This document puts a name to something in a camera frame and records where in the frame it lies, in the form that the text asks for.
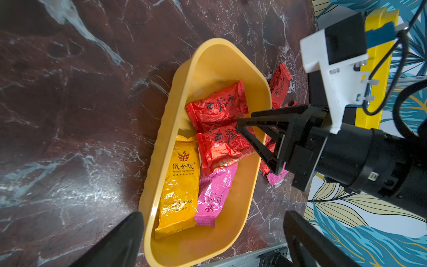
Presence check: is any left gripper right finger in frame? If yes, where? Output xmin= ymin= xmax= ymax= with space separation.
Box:
xmin=283 ymin=211 xmax=358 ymax=267

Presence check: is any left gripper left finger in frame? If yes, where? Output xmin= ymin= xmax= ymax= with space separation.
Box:
xmin=71 ymin=212 xmax=144 ymax=267

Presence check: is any pink tea bag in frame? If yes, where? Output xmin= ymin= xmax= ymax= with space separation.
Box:
xmin=194 ymin=163 xmax=238 ymax=227
xmin=266 ymin=168 xmax=289 ymax=186

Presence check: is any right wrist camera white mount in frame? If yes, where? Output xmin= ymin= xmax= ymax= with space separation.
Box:
xmin=300 ymin=13 xmax=379 ymax=134

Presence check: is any yellow plastic storage box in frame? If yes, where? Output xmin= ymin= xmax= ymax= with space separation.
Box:
xmin=138 ymin=37 xmax=272 ymax=267

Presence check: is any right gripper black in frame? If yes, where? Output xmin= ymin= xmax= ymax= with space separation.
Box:
xmin=237 ymin=105 xmax=427 ymax=218

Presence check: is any small orange tea bag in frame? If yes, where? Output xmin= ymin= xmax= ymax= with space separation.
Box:
xmin=155 ymin=135 xmax=201 ymax=239

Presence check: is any yellow black toolbox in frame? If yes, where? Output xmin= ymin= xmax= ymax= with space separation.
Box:
xmin=306 ymin=7 xmax=400 ymax=130

